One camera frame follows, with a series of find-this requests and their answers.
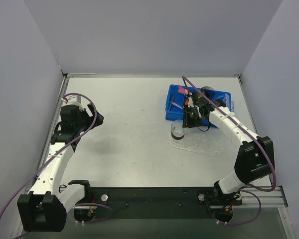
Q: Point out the clear cup brown band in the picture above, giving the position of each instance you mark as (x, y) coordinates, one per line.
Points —
(178, 130)

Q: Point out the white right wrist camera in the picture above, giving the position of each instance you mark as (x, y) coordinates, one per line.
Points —
(188, 94)

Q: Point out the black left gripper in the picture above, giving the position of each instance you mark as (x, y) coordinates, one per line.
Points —
(88, 115)

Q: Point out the blue plastic divided bin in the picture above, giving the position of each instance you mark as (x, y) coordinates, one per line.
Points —
(176, 113)

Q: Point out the pink toothbrush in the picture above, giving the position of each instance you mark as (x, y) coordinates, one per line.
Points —
(176, 105)

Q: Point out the grey toothbrush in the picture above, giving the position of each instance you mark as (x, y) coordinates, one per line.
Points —
(171, 102)

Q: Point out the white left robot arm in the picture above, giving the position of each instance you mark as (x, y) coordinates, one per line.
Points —
(44, 208)

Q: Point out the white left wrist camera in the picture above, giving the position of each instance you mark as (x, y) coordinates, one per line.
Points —
(73, 100)

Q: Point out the clear textured oval tray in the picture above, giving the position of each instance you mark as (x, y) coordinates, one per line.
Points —
(198, 142)

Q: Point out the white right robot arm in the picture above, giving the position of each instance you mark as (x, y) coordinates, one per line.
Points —
(255, 158)

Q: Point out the pink toothpaste tube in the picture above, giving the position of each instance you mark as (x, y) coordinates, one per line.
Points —
(182, 90)

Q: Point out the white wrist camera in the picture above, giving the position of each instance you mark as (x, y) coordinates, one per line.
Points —
(73, 100)
(188, 94)

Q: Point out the blue tinted cup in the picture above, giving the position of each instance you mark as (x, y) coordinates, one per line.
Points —
(208, 91)

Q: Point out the aluminium frame rail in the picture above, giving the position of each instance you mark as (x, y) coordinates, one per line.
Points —
(274, 199)

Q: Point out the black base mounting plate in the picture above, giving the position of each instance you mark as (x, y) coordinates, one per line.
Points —
(154, 203)

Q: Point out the clear textured acrylic stand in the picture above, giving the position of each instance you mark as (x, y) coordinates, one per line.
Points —
(227, 100)

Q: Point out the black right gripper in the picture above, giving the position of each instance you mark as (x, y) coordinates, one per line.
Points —
(187, 115)

